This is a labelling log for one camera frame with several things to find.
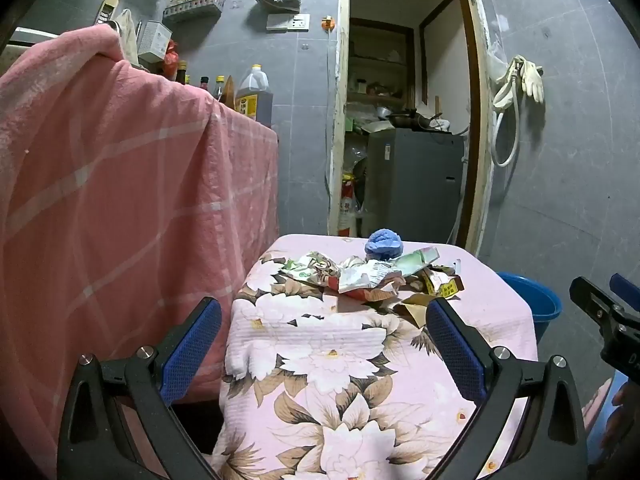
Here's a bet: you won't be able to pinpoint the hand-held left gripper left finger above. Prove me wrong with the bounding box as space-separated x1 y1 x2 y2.
57 296 223 480

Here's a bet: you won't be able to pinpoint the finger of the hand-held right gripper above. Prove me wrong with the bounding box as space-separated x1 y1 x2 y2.
609 273 640 311
570 276 627 332

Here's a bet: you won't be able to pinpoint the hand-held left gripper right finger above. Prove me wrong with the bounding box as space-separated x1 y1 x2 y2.
425 296 588 480

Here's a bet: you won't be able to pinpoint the brown paper scrap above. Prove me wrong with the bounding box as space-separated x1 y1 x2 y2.
392 294 442 329

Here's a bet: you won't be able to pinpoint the blue plastic bucket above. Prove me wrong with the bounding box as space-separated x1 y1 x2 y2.
495 271 562 343

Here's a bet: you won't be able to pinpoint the yellow packet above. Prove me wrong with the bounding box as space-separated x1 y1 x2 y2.
421 260 464 302

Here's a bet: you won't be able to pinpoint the pale green wrapper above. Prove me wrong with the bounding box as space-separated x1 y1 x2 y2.
394 246 441 277

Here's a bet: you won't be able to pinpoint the white and red wrapper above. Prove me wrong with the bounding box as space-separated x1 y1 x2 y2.
327 256 407 302

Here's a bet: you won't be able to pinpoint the blue cloth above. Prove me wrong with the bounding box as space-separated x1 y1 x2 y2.
364 228 404 261

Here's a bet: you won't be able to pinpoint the green and white wrapper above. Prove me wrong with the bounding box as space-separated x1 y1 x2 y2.
279 251 342 287

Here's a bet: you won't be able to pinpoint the person's right hand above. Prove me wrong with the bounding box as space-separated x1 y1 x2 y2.
602 381 640 453

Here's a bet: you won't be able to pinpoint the person's foot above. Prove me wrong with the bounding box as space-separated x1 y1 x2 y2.
581 376 614 432

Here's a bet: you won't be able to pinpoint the blue slipper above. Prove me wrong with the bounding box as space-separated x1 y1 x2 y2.
587 410 618 463

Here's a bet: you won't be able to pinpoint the pink floral tablecloth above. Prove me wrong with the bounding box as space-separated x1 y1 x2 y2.
210 233 539 480

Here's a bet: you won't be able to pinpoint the grey refrigerator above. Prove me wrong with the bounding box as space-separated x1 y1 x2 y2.
365 127 467 246

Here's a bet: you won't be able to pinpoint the pink checked cloth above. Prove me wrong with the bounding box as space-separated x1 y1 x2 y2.
0 25 281 480

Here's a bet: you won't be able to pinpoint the red and white sack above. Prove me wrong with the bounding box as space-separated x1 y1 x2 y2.
338 172 366 239

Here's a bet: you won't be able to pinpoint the cream rubber gloves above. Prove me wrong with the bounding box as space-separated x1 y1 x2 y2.
494 54 546 109

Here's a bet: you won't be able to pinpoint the black wok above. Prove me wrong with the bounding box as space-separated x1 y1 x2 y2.
387 109 432 131

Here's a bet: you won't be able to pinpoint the large cooking oil bottle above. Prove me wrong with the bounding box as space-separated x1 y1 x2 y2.
234 64 275 129

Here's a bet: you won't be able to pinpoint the clear plastic bag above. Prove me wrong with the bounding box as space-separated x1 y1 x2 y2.
486 35 507 82

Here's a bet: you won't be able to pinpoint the red bag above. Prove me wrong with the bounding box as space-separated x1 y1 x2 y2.
162 40 180 79

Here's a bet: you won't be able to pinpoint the wooden shelf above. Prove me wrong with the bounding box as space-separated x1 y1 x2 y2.
348 17 416 112

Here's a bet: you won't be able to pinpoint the hanging beige cloth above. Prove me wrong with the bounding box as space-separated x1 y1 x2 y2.
112 8 140 64

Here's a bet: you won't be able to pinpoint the wooden brush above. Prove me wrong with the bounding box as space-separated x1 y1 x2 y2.
94 0 126 26

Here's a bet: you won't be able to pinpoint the white hose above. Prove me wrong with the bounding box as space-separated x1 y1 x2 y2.
490 95 522 168

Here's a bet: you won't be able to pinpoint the wooden door frame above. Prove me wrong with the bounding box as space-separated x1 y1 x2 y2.
326 0 497 257

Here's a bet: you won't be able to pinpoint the grey wall box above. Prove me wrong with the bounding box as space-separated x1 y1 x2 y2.
136 20 174 64

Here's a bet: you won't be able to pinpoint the wall socket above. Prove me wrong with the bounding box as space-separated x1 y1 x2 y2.
266 12 310 34

